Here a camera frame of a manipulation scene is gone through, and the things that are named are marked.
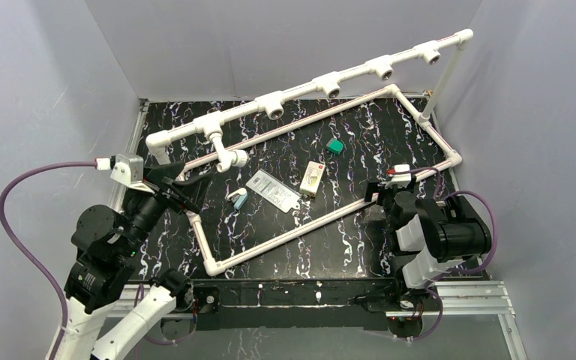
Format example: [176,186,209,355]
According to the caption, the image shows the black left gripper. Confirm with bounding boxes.
[118,160,214,257]

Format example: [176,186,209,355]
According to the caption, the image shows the white PVC pipe frame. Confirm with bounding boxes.
[145,28,475,278]

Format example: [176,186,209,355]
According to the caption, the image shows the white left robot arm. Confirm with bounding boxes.
[46,154,214,359]

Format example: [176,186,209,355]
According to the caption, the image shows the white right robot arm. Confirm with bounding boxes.
[364,182,497,311]

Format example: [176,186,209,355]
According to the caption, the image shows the green small box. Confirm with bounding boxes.
[325,139,345,155]

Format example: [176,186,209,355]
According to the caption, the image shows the light blue white stapler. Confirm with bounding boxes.
[226,187,248,211]

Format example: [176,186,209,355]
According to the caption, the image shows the beige cardboard small box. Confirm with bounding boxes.
[299,161,326,197]

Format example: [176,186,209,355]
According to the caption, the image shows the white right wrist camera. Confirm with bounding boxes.
[385,164,416,189]

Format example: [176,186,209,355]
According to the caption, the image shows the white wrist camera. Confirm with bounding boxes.
[385,164,416,189]
[110,154,155,194]

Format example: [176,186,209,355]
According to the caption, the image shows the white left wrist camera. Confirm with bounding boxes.
[110,154,155,194]

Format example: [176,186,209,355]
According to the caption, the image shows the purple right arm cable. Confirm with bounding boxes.
[406,166,500,341]

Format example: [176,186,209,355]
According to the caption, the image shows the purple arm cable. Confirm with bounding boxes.
[0,160,113,360]
[406,166,500,341]

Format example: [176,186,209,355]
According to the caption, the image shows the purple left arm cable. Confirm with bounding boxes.
[0,160,113,360]

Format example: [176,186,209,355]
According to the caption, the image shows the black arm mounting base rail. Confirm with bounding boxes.
[169,278,426,339]

